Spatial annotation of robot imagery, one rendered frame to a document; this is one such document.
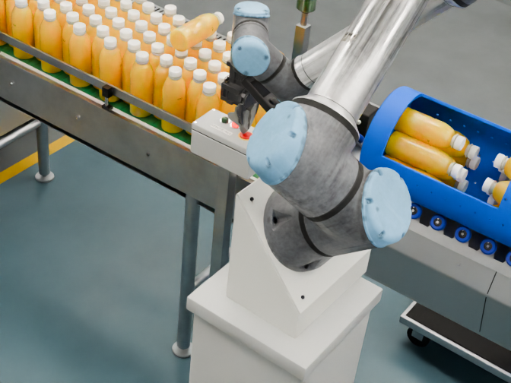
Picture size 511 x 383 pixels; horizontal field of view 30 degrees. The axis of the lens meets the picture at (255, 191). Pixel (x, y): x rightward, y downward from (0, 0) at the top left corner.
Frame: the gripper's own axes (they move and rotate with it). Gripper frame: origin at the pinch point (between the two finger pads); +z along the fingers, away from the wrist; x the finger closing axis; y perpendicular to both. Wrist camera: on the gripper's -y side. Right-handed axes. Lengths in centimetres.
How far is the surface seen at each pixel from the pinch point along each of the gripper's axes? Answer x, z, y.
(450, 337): -63, 97, -55
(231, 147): 5.0, 3.5, 1.1
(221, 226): 2.1, 35.3, 3.9
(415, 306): -69, 97, -38
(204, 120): 1.8, 1.8, 13.0
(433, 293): -19, 40, -57
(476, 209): -15, 3, -63
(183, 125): -8.1, 15.2, 27.4
